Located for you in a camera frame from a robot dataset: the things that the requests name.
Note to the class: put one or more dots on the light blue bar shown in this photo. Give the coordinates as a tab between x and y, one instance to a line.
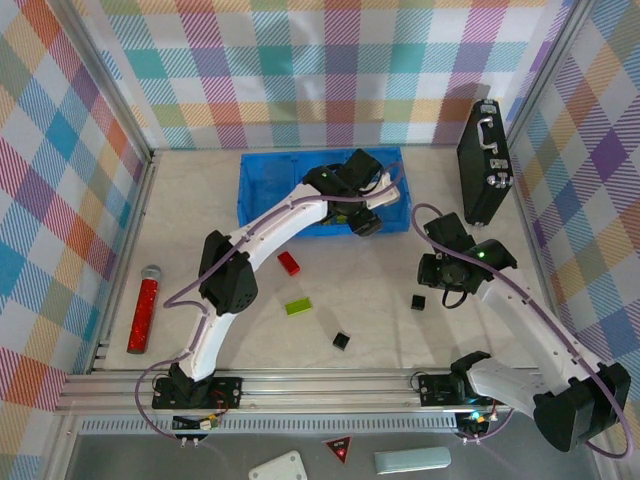
412	460

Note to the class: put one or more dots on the red lego brick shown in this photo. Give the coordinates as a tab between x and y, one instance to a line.
288	263

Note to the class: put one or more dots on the black lego brick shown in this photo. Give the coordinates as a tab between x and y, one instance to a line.
418	302
341	340

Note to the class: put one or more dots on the blue three-compartment bin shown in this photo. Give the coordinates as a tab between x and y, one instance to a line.
265	185

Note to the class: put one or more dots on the aluminium side rail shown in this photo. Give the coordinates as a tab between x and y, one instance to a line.
142	200
537	240

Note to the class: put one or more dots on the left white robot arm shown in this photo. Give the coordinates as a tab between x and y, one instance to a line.
275	225

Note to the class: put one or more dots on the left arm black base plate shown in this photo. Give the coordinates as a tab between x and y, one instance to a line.
227	392

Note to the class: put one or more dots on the red glitter microphone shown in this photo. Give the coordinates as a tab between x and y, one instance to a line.
142	315

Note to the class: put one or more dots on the white square plate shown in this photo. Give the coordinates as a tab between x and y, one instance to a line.
279	467

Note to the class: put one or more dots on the aluminium corner post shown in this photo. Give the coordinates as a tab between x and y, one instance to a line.
106	75
540	75

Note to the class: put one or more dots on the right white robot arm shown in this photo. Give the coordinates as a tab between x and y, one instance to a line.
530	320

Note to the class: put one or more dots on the red triangle sign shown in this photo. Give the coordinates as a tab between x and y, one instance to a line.
337	448

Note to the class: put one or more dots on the black briefcase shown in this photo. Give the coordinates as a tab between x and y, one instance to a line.
482	170

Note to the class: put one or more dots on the aluminium front rail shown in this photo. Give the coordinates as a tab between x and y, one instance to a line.
325	395

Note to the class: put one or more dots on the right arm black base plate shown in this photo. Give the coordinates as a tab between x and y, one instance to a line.
435	390

